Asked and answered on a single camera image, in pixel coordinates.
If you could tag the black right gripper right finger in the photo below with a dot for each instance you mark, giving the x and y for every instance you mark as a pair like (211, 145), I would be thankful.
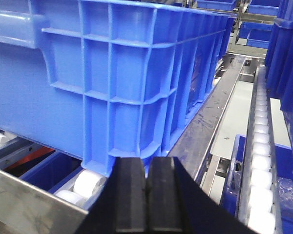
(177, 205)

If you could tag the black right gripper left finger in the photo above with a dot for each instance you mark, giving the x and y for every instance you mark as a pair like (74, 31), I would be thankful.
(121, 206)

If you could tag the white roller track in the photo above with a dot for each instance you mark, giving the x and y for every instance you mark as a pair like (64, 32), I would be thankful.
(261, 219)

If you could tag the large blue bin right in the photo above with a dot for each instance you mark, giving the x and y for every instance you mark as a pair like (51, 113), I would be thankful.
(101, 79)

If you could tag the blue bin far right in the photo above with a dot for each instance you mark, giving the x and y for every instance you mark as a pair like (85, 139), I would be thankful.
(279, 72)

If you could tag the metal shelf guide rail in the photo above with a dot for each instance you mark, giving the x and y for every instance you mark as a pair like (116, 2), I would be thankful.
(193, 146)

